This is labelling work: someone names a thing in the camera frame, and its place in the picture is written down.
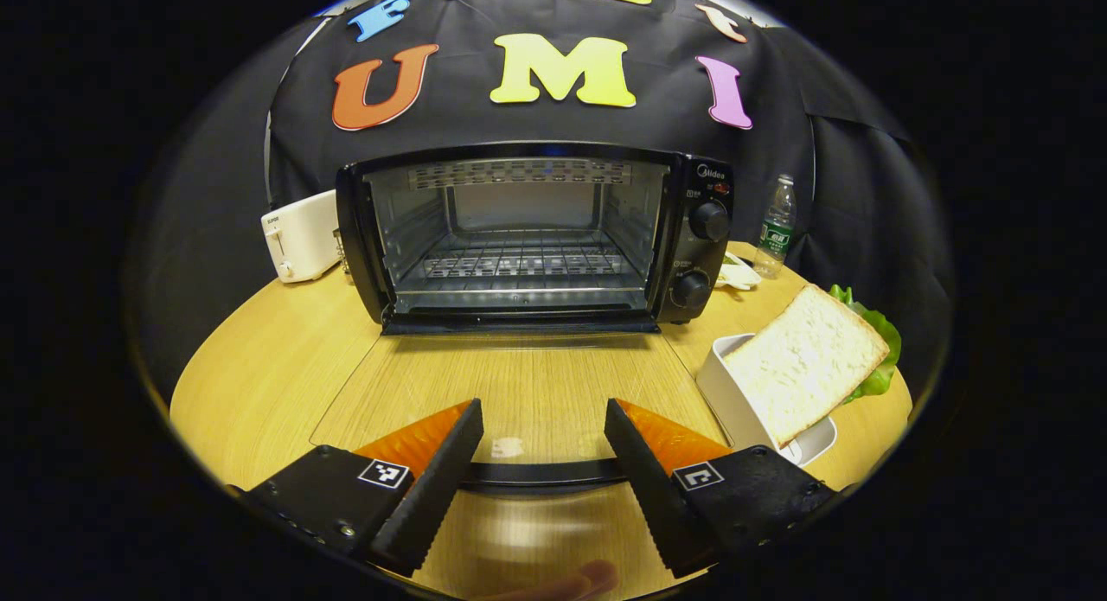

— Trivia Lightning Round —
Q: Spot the white toaster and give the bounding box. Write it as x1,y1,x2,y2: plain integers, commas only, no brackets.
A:
260,189,343,284

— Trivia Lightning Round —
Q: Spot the lettuce sandwich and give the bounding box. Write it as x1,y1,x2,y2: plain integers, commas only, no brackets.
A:
725,283,903,450

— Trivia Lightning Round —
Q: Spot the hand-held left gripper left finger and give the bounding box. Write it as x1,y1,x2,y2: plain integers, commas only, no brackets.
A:
229,399,485,578

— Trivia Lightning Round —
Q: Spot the black backdrop cloth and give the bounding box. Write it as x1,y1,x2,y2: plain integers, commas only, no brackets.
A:
138,0,954,394

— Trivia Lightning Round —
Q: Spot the white rectangular tray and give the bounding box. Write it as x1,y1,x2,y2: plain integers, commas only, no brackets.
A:
695,333,839,469

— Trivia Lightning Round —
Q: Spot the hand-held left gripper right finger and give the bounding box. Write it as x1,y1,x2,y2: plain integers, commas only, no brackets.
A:
604,399,838,578

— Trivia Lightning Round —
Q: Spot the white divided seasoning dish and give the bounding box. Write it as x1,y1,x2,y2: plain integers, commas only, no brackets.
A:
715,250,763,291

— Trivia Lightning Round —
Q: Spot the black electric oven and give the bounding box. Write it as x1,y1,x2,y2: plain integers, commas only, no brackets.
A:
309,141,737,498

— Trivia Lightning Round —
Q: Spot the clear plastic water bottle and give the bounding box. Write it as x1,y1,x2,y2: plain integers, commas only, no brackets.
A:
753,174,799,280

